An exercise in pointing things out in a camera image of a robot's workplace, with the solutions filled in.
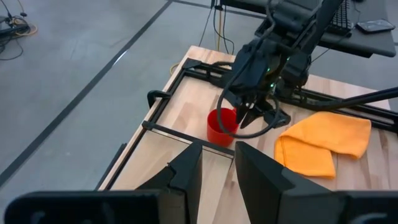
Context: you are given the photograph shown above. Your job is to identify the yellow cable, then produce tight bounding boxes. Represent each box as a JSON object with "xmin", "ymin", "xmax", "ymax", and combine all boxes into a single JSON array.
[{"xmin": 169, "ymin": 8, "xmax": 225, "ymax": 76}]

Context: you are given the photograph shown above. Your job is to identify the black desk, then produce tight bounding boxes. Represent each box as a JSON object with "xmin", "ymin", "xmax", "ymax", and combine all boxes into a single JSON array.
[{"xmin": 219, "ymin": 0, "xmax": 397, "ymax": 59}]

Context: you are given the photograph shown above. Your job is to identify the black keyboard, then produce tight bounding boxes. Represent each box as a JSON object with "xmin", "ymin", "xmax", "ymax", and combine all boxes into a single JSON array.
[{"xmin": 325, "ymin": 0, "xmax": 354, "ymax": 36}]

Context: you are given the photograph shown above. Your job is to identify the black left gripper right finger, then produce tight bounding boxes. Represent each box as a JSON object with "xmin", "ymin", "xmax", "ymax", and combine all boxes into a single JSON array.
[{"xmin": 234, "ymin": 141, "xmax": 343, "ymax": 224}]

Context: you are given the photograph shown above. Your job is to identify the black table frame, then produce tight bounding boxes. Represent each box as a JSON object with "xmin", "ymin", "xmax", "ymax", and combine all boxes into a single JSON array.
[{"xmin": 147, "ymin": 58, "xmax": 398, "ymax": 134}]

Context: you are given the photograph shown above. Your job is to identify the black hanging desk cable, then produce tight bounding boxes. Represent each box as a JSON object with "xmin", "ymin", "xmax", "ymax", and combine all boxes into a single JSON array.
[{"xmin": 198, "ymin": 0, "xmax": 236, "ymax": 56}]

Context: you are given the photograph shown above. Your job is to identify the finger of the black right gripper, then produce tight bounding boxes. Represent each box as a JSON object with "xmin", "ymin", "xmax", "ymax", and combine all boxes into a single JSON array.
[
  {"xmin": 234, "ymin": 103, "xmax": 249, "ymax": 126},
  {"xmin": 240, "ymin": 105, "xmax": 259, "ymax": 130}
]

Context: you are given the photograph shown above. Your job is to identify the black smartphone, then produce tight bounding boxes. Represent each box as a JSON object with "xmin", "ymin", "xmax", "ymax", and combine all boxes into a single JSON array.
[{"xmin": 354, "ymin": 19, "xmax": 397, "ymax": 35}]

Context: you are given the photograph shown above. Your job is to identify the orange microfibre cloth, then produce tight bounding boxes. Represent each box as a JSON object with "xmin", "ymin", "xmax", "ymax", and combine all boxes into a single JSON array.
[{"xmin": 274, "ymin": 111, "xmax": 373, "ymax": 179}]

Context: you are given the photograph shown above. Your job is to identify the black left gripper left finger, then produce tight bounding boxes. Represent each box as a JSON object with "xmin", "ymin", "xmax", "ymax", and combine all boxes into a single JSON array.
[{"xmin": 136, "ymin": 141, "xmax": 204, "ymax": 224}]

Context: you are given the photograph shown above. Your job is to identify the floor cable bundle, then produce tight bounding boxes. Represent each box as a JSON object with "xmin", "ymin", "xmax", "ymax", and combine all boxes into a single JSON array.
[{"xmin": 0, "ymin": 0, "xmax": 39, "ymax": 62}]

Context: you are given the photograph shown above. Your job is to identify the red mug with handle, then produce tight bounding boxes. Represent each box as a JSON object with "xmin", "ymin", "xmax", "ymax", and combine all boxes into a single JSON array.
[{"xmin": 206, "ymin": 107, "xmax": 241, "ymax": 148}]

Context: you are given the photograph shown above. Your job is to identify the black frame strut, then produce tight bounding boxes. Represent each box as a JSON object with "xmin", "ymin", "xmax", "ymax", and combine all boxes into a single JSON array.
[{"xmin": 310, "ymin": 86, "xmax": 398, "ymax": 112}]

